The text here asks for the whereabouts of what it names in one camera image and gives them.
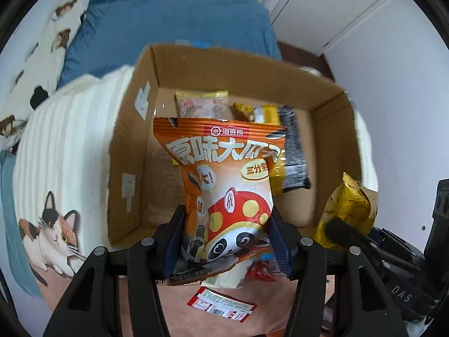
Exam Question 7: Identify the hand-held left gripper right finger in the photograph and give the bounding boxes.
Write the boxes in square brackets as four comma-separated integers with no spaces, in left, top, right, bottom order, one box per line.
[268,205,409,337]

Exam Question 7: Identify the golden yellow snack packet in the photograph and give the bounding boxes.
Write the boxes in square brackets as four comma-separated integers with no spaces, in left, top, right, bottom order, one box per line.
[314,172,379,251]

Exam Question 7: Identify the orange panda snack packet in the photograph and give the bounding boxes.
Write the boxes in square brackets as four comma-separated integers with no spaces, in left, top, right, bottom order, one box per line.
[153,117,289,286]

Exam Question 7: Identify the cardboard box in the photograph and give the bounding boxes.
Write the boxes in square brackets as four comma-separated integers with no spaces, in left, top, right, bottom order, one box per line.
[107,44,363,250]

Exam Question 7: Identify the black snack packet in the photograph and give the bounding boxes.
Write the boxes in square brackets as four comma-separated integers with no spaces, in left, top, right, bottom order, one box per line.
[279,107,311,192]

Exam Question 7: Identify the small red snack packet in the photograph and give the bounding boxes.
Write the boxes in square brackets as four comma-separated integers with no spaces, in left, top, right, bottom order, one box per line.
[246,258,279,283]

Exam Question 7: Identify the red white sachet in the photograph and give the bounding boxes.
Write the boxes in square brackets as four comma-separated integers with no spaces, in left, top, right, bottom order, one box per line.
[187,287,257,324]

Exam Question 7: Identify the white snack packet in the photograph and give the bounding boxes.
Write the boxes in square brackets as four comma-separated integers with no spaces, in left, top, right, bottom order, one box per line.
[201,258,262,290]

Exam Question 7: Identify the blue bed sheet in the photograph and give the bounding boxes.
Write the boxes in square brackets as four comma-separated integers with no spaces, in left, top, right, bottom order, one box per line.
[58,0,283,88]

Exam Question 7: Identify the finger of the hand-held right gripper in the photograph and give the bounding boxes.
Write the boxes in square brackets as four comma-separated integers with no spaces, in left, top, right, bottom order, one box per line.
[324,218,384,254]

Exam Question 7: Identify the yellow striped snack packet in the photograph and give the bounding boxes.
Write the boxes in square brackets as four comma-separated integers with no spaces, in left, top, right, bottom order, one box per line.
[232,103,281,127]

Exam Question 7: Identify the white door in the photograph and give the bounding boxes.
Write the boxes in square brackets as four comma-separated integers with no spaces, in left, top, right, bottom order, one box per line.
[270,0,402,57]

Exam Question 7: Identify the light blue towel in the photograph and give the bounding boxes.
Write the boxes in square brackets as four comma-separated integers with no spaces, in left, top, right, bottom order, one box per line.
[0,152,44,300]

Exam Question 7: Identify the pale yellow snack packet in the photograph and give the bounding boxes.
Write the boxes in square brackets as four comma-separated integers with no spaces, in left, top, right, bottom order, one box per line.
[175,90,229,119]

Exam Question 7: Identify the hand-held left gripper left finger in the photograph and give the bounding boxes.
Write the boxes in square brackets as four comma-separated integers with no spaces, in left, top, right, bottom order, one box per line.
[43,204,187,337]

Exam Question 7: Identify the bear print pillow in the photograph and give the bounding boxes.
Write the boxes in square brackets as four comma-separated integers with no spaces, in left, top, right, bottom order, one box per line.
[0,0,90,148]

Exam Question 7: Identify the striped cat print blanket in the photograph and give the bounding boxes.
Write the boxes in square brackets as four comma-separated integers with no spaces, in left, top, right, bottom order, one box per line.
[12,65,381,337]

